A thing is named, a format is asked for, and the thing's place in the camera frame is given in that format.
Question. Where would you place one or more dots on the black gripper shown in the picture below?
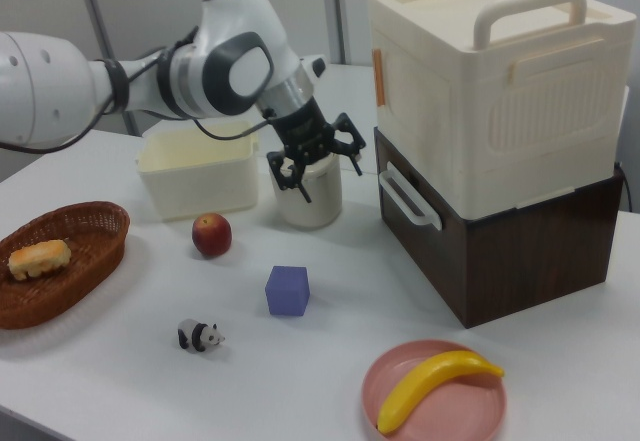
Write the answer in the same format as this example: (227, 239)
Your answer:
(300, 126)

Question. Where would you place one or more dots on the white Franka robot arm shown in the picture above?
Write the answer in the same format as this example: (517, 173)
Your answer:
(235, 11)

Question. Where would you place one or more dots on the cream open plastic tub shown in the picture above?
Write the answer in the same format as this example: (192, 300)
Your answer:
(200, 186)

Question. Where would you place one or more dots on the dark wood drawer cabinet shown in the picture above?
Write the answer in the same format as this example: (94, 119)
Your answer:
(525, 261)

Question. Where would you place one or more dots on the white lidded canister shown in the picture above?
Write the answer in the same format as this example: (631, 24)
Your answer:
(312, 208)

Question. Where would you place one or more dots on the red apple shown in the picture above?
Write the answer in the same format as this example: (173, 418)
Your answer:
(212, 236)

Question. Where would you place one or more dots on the purple foam cube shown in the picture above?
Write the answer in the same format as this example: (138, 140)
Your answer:
(286, 293)

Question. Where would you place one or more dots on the panda figurine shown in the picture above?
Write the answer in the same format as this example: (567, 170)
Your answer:
(197, 336)

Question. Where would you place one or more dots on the yellow toy banana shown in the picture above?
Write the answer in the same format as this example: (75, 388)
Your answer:
(425, 386)

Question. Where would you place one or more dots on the brown wicker basket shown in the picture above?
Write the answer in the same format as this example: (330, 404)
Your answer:
(75, 273)

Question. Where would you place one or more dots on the pink plate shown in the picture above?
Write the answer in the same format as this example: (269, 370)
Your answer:
(450, 411)

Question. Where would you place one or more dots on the toy bread loaf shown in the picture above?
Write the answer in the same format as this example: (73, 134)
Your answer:
(39, 260)

